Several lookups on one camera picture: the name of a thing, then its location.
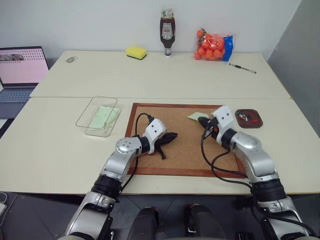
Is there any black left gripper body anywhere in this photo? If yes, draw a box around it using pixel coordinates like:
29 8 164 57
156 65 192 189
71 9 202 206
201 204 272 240
154 134 169 152

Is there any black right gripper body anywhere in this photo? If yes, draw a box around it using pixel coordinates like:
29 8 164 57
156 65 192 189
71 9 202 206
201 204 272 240
204 116 220 141

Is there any light green sticky note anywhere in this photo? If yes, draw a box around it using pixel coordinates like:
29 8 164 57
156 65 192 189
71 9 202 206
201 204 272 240
88 105 113 130
187 111 208 122
104 107 121 125

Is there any brown square tray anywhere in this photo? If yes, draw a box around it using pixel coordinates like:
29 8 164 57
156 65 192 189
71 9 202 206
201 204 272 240
235 108 264 129

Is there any clear plastic box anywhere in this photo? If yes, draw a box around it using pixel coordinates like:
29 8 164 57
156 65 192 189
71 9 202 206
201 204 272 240
75 95 123 138

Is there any wood framed cork board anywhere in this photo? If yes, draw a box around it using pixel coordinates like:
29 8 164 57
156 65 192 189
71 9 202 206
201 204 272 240
124 102 247 179

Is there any black silver pen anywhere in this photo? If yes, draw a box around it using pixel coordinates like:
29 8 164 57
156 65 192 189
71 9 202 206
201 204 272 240
228 62 258 75

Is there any bag of orange fruits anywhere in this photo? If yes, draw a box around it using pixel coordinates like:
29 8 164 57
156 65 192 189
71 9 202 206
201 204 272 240
192 27 237 62

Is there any dark rounded shape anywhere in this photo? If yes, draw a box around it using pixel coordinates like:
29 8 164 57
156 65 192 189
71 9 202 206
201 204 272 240
128 206 160 240
184 203 227 240

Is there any yellow green sponge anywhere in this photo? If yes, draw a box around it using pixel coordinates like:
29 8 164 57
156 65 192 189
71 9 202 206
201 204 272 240
125 45 148 61

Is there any brown sauce squeeze bottle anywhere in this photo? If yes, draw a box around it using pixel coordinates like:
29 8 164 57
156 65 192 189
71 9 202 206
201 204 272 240
159 8 176 59

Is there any open laptop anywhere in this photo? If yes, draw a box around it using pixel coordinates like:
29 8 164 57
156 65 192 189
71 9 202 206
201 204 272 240
0 45 50 120

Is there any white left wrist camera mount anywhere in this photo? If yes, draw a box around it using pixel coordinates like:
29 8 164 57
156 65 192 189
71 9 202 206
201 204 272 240
144 118 168 155

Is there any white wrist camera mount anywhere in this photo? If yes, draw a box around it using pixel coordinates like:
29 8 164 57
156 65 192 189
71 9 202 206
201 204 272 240
144 118 168 155
212 105 236 145

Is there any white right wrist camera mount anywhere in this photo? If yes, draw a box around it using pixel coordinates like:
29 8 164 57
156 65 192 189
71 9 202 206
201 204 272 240
212 105 236 145

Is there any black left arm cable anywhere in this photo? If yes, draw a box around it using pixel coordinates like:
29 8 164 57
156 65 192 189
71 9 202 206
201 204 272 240
119 112 154 195

